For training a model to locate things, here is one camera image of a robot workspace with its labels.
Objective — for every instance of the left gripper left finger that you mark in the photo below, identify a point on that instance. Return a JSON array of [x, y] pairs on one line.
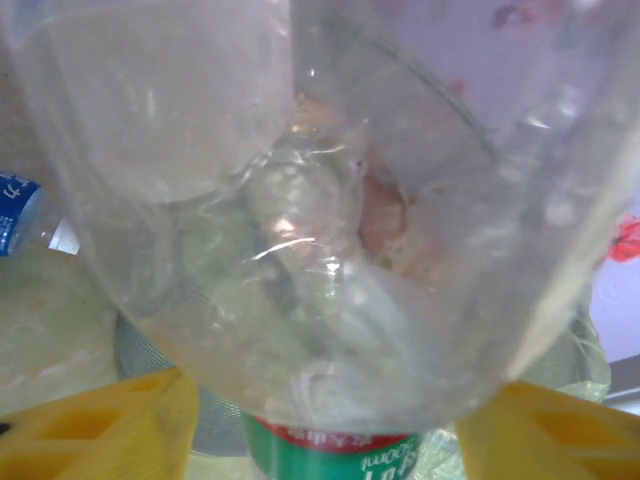
[[90, 440]]

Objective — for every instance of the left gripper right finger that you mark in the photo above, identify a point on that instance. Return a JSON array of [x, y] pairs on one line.
[[560, 445]]

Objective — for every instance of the clear bottle green red label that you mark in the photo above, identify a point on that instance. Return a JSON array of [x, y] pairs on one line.
[[325, 450]]

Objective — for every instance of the clear bottle blue white label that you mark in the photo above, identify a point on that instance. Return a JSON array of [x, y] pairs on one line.
[[17, 210]]

